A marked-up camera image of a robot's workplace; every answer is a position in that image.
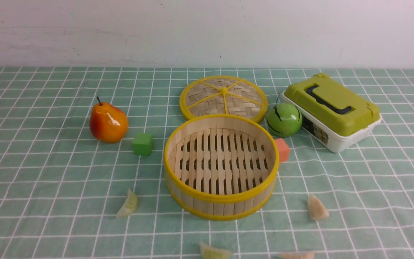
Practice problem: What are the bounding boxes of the orange red pear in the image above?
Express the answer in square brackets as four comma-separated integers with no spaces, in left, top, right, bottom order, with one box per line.
[89,96,128,143]

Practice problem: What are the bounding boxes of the white dumpling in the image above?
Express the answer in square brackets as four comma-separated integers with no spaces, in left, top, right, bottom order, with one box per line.
[307,194,329,221]
[280,251,316,259]

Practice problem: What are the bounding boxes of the green checkered tablecloth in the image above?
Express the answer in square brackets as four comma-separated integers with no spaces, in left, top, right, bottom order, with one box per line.
[0,67,414,259]

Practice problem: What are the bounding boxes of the orange cube block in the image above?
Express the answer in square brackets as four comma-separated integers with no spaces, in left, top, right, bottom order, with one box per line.
[274,138,290,163]

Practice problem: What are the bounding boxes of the green cube block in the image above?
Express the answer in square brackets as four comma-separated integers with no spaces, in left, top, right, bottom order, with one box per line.
[132,133,154,156]

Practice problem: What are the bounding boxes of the bamboo steamer tray yellow rim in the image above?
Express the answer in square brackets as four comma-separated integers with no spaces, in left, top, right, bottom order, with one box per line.
[163,114,280,221]

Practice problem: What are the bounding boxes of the woven bamboo steamer lid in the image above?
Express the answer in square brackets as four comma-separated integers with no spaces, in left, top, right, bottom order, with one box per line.
[179,76,269,124]

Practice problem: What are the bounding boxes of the green lidded white box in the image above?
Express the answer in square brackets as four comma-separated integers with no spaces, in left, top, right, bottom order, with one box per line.
[283,73,382,153]

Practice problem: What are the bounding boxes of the pale green dumpling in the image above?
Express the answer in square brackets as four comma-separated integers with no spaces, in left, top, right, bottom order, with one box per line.
[115,189,138,218]
[200,241,234,259]

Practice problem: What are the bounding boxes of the green apple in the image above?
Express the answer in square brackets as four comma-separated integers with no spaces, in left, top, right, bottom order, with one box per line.
[266,94,303,137]

